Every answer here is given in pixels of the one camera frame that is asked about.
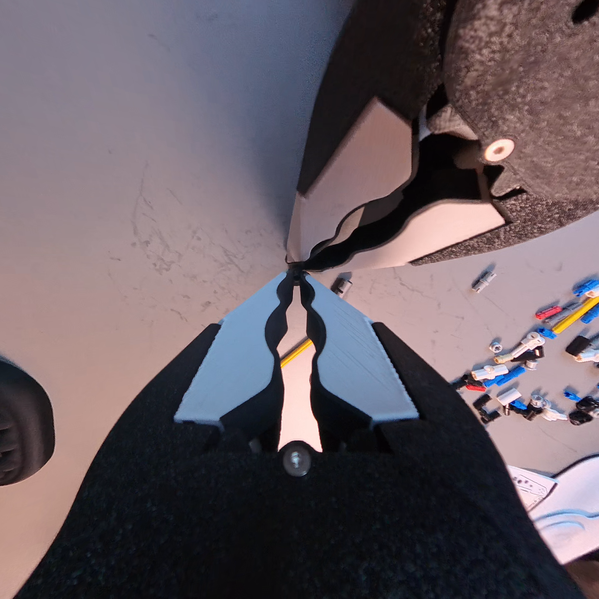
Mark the small grey brick piece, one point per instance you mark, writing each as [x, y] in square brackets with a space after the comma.
[343, 285]
[483, 279]

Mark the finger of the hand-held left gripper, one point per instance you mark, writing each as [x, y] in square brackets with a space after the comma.
[440, 225]
[365, 159]

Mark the white book stand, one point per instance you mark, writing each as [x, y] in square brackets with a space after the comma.
[571, 515]

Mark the yellow axle rod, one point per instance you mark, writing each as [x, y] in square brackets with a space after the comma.
[298, 351]

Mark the pile of small brick pieces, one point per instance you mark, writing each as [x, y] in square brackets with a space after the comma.
[533, 365]

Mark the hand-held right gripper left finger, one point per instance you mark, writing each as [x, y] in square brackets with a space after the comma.
[229, 370]

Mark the sticker sheet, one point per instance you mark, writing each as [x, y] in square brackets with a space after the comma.
[532, 489]

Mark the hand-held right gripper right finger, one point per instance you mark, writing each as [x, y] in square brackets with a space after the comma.
[370, 370]

